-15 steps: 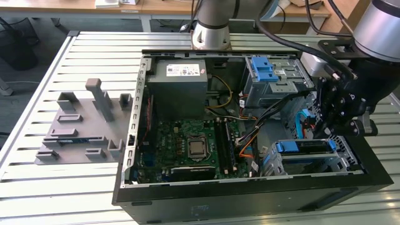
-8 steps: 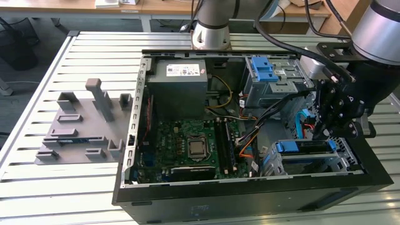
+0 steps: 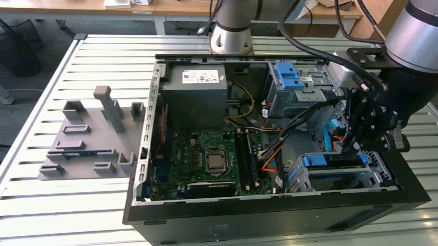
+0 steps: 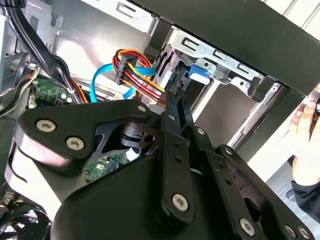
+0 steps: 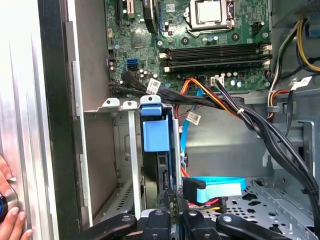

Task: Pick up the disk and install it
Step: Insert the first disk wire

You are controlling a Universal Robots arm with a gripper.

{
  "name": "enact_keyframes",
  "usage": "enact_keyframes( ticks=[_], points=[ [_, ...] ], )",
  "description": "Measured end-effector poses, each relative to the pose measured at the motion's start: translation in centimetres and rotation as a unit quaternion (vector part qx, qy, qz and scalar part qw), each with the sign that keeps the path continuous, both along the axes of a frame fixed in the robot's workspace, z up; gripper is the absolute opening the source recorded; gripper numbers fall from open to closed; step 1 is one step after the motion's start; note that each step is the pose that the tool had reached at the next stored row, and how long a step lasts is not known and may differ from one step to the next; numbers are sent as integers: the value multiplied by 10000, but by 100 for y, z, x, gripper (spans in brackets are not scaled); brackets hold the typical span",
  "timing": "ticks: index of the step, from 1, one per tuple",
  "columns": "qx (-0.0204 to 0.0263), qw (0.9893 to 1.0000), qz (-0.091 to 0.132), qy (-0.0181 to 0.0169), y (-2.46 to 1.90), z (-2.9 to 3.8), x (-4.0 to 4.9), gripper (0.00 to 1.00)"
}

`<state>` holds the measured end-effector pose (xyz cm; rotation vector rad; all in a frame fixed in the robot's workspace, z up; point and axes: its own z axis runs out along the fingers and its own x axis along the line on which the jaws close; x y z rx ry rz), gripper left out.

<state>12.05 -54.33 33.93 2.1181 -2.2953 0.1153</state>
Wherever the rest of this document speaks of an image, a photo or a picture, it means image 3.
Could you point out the black graphics card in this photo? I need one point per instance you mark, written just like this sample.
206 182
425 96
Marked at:
212 191

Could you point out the grey power supply unit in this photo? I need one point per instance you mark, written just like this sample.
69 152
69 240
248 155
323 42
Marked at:
191 107

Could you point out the silver disk bay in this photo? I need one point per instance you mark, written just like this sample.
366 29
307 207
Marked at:
342 172

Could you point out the blue drive latch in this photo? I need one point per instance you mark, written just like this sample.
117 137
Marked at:
288 77

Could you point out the large white box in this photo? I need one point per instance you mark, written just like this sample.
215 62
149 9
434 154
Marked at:
116 4

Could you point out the wooden cabinet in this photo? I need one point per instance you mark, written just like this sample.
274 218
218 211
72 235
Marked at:
393 10

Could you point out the grey parts rack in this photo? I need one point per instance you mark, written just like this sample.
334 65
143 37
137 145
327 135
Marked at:
85 120

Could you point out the small white box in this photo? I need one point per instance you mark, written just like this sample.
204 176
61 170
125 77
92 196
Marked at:
141 2

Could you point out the black RAM slot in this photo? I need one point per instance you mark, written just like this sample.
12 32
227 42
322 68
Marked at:
254 164
243 159

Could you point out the CPU socket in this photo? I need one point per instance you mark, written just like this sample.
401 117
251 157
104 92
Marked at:
206 161

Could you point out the silver drive cage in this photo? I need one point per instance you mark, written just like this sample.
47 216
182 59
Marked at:
307 97

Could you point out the black camera bracket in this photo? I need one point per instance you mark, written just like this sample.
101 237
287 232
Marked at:
355 55

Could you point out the brown cardboard piece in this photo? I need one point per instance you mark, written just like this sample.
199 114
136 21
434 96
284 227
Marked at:
343 3

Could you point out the silver CPU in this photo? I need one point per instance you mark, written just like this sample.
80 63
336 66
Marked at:
216 162

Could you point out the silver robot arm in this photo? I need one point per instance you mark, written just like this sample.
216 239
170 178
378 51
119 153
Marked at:
232 38

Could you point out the wooden desk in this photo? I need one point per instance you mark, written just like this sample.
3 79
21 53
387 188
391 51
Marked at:
92 7

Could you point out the green motherboard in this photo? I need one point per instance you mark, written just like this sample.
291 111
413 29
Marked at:
191 153

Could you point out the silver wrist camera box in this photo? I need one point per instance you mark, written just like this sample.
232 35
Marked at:
342 74

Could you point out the grey floor stand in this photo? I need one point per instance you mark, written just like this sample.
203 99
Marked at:
4 98

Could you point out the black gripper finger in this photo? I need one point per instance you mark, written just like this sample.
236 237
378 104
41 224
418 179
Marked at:
376 133
354 120

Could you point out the black open PC case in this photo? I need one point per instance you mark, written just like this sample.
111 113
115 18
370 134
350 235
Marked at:
274 220

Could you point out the black mesh bin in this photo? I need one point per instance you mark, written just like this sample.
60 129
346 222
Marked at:
20 51

